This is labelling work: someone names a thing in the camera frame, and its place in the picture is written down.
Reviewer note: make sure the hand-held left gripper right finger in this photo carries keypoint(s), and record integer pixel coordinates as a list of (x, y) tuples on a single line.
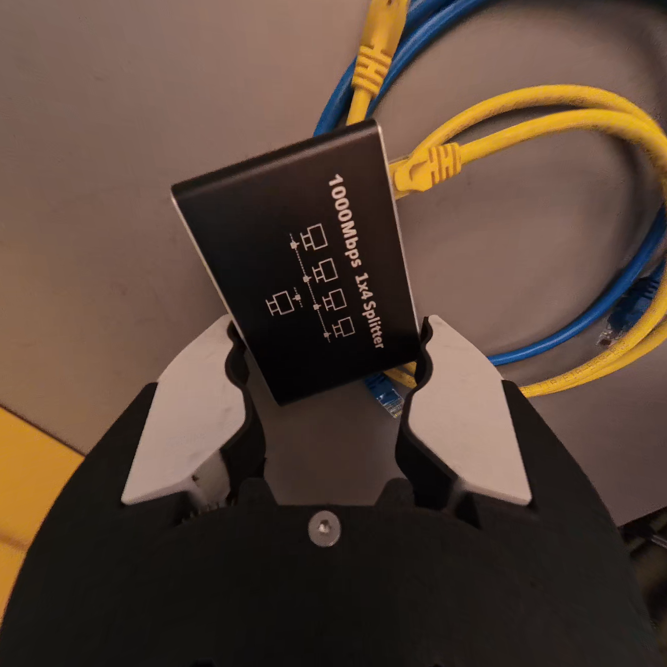
[(469, 417)]

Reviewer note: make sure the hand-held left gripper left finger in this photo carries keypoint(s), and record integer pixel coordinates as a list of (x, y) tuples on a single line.
[(187, 417)]

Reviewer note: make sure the yellow flat panel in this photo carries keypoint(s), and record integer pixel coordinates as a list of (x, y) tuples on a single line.
[(26, 469)]

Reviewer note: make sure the black ethernet splitter box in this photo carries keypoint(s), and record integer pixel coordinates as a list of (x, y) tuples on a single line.
[(234, 234)]

